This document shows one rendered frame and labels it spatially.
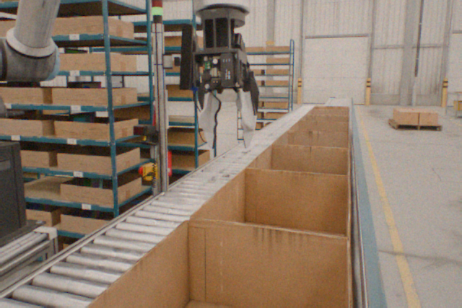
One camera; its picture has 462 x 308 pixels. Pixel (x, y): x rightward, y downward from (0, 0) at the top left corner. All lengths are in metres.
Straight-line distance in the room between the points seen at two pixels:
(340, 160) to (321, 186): 0.39
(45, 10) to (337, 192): 1.05
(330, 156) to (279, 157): 0.19
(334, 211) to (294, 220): 0.11
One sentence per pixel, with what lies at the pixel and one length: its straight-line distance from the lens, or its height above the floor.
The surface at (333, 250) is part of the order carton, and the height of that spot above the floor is 1.03.
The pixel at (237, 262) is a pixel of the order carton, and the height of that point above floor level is 0.98.
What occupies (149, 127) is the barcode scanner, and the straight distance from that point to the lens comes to 1.73.
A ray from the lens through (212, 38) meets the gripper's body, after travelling 0.58.
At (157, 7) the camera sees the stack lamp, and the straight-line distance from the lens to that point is 1.78.
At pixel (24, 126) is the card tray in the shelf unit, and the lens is 2.64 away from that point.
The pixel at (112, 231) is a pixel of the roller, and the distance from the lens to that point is 1.45.
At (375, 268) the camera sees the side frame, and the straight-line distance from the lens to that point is 0.88.
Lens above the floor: 1.31
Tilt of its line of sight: 9 degrees down
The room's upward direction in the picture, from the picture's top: straight up
